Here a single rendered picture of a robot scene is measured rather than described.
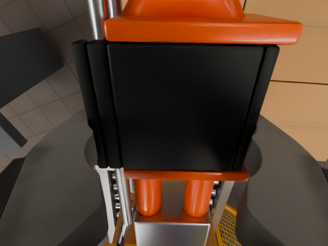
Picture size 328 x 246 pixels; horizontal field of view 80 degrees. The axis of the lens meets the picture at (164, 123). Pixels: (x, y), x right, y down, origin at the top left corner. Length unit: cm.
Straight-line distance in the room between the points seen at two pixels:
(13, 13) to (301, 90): 155
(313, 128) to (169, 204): 98
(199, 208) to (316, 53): 83
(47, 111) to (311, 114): 165
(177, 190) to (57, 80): 144
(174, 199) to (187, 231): 3
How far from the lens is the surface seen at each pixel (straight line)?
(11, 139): 88
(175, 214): 18
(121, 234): 22
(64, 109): 167
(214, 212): 130
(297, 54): 90
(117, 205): 136
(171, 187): 19
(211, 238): 92
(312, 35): 91
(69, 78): 153
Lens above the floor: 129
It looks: 57 degrees down
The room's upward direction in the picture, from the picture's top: 178 degrees counter-clockwise
